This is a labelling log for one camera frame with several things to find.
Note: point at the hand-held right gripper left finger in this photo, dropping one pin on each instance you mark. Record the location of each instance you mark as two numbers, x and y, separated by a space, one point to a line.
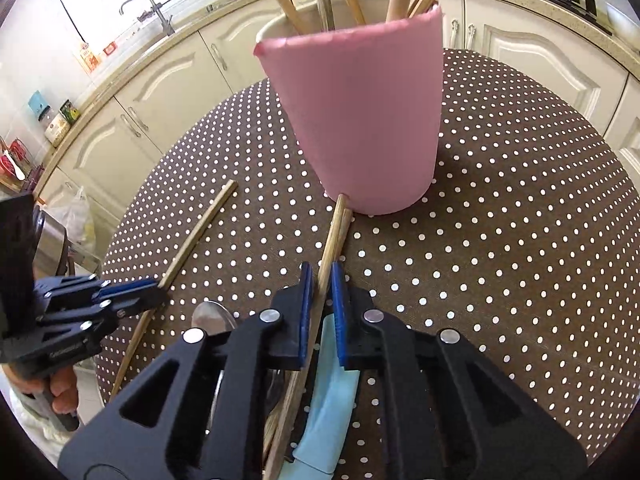
304 320

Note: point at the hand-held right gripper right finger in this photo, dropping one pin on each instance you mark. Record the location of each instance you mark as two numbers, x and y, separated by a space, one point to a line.
339 310

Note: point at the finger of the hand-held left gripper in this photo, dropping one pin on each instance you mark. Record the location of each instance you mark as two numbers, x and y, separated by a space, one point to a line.
145 301
125 287

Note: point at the pink cup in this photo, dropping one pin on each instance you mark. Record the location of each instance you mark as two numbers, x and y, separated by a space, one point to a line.
360 110

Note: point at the person's left hand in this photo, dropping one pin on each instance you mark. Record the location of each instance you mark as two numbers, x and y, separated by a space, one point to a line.
62 390

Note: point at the stainless steel appliance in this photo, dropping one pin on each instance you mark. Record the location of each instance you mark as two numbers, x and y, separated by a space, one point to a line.
50 242

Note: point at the silver metal spoon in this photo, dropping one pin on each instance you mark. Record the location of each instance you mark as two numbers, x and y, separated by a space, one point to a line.
210 316

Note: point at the white plastic bag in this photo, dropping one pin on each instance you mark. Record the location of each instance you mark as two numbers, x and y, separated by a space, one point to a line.
75 217

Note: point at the light blue sheathed knife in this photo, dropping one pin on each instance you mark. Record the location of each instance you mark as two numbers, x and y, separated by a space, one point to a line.
330 410

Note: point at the dish rack with red bowls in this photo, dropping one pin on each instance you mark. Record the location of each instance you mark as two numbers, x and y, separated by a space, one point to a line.
15 165

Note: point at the small dark green jar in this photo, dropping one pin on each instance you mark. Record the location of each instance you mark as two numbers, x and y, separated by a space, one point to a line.
70 112

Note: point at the light blue box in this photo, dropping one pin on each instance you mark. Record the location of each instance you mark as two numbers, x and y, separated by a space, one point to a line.
39 104

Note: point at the brown polka-dot tablecloth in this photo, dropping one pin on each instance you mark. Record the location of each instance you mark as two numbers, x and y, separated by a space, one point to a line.
500 260

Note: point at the orange label bottle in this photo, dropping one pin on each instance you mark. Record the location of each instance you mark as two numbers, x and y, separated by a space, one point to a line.
90 56

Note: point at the small red packet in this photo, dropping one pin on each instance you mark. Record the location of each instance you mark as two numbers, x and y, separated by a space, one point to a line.
110 48

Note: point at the metal faucet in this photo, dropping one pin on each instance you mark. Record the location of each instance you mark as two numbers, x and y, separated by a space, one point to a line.
160 15

